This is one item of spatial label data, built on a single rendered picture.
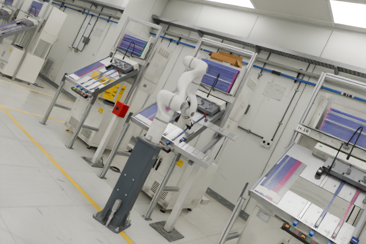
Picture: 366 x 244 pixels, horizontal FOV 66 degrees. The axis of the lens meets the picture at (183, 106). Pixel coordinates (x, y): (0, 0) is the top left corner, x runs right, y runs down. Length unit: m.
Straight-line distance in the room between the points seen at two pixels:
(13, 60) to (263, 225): 5.58
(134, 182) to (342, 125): 1.72
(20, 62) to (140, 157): 4.82
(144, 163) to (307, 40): 3.26
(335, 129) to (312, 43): 2.21
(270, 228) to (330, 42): 2.91
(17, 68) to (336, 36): 5.77
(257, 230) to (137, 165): 1.12
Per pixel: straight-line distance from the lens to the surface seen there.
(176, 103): 2.17
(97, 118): 3.92
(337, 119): 2.67
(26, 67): 6.79
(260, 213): 2.58
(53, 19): 6.79
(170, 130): 2.78
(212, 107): 2.95
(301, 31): 4.77
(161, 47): 4.09
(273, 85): 4.51
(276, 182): 2.35
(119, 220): 2.37
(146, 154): 2.21
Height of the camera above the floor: 1.08
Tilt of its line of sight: level
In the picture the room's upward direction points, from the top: 26 degrees clockwise
